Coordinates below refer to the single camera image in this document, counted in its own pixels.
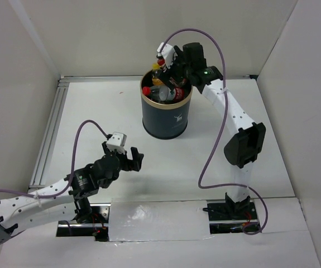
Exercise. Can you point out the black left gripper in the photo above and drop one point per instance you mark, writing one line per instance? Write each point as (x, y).
(135, 164)

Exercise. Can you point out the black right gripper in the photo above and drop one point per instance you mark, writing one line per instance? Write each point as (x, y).
(164, 77)

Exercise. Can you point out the clear bottle red label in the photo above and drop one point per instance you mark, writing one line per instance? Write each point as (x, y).
(161, 93)

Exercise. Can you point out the clear bottle yellow cap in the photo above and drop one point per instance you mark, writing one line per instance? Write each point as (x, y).
(156, 71)

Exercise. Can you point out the clear bottle red cap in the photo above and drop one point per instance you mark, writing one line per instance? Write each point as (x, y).
(177, 67)

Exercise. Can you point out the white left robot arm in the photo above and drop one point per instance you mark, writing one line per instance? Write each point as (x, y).
(67, 199)

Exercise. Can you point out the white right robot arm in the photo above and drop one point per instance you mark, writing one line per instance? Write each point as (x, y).
(247, 136)

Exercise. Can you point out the dark bin with gold rim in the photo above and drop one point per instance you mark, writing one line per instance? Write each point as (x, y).
(166, 121)

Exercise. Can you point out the silver tape sheet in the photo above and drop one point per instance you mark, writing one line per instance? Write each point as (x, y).
(158, 221)

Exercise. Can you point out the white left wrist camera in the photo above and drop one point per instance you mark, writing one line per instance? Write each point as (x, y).
(116, 142)

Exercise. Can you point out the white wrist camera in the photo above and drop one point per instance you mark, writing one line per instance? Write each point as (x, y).
(166, 51)
(116, 142)

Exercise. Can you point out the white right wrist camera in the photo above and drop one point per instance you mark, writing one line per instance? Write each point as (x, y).
(166, 51)

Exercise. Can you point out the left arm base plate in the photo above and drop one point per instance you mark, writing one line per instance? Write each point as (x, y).
(95, 226)

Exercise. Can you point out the aluminium frame rail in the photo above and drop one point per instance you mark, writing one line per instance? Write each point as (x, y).
(86, 108)

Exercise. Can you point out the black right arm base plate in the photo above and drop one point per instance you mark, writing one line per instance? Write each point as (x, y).
(221, 222)

